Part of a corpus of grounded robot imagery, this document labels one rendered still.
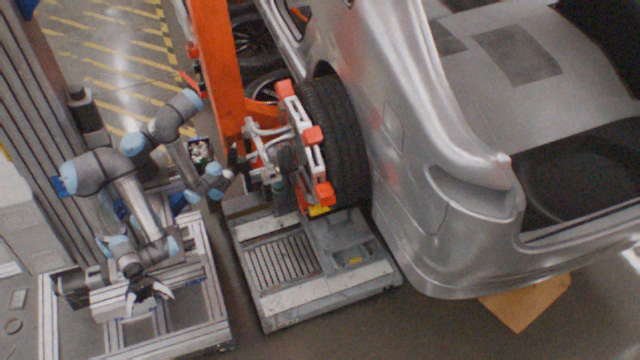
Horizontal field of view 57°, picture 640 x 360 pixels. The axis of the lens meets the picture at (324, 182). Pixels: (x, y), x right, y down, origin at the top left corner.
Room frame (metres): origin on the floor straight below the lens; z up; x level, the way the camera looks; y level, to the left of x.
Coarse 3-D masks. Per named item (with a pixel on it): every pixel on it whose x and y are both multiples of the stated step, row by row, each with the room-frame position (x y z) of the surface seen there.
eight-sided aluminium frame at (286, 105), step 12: (288, 108) 2.12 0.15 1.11; (300, 108) 2.10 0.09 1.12; (288, 120) 2.33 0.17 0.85; (288, 132) 2.31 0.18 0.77; (300, 132) 1.95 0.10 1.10; (300, 168) 2.18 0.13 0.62; (312, 168) 1.84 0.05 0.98; (324, 168) 1.85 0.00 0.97; (300, 180) 2.09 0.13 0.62; (312, 180) 1.84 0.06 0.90; (324, 180) 1.84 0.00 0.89; (312, 192) 1.85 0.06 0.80; (312, 204) 1.87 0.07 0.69
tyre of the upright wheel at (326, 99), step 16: (320, 80) 2.26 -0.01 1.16; (336, 80) 2.24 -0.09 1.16; (304, 96) 2.14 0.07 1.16; (320, 96) 2.11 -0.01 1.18; (336, 96) 2.11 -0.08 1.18; (320, 112) 2.01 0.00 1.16; (336, 112) 2.02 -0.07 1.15; (352, 112) 2.02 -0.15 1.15; (320, 128) 1.95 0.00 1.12; (336, 128) 1.95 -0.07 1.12; (352, 128) 1.96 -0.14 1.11; (336, 144) 1.89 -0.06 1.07; (352, 144) 1.90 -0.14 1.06; (336, 160) 1.84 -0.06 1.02; (352, 160) 1.86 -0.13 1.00; (336, 176) 1.81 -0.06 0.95; (352, 176) 1.83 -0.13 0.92; (368, 176) 1.85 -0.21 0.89; (336, 192) 1.80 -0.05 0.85; (352, 192) 1.82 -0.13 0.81; (368, 192) 1.87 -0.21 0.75
